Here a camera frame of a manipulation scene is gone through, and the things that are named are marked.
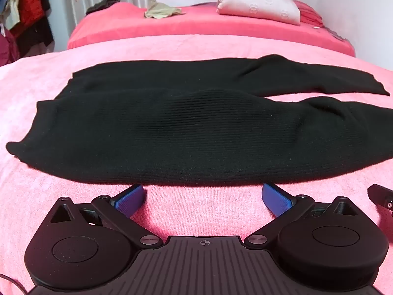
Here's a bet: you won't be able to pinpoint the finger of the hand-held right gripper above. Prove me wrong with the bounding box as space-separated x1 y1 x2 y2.
367 184 393 211

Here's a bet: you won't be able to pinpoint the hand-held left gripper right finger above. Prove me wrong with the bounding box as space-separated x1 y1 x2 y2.
245 183 363 250

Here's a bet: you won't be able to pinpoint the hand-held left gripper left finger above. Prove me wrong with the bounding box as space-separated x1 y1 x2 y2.
46 184 161 249

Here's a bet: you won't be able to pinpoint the black knit pants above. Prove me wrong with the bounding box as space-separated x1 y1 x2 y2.
6 54 393 189

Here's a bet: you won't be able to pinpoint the pink fleece blanket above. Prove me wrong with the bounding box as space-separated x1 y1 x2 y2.
0 34 393 295

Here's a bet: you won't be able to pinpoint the red bed with cover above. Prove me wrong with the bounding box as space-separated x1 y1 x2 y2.
67 1 357 58

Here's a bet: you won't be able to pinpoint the hanging black garment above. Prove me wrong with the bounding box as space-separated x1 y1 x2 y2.
18 0 55 58

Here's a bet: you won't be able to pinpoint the folded red blanket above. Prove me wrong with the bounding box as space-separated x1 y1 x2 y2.
293 0 325 28

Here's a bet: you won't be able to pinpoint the beige crumpled cloth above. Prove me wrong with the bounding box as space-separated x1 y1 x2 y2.
144 1 186 20

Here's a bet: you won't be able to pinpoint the hanging maroon garment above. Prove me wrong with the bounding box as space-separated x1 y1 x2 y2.
0 25 20 66

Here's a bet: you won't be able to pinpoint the dark crumpled cloth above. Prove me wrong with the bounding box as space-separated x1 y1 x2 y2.
85 0 121 15

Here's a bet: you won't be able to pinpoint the folded pale pink quilt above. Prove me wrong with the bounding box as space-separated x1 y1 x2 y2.
216 0 301 26

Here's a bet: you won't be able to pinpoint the hanging red jacket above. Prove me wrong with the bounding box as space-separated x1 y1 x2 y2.
12 0 46 38

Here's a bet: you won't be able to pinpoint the hanging beige garment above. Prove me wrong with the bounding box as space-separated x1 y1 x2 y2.
5 0 23 30

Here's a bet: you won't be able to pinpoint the black cable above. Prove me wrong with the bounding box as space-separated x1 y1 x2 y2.
0 274 29 295

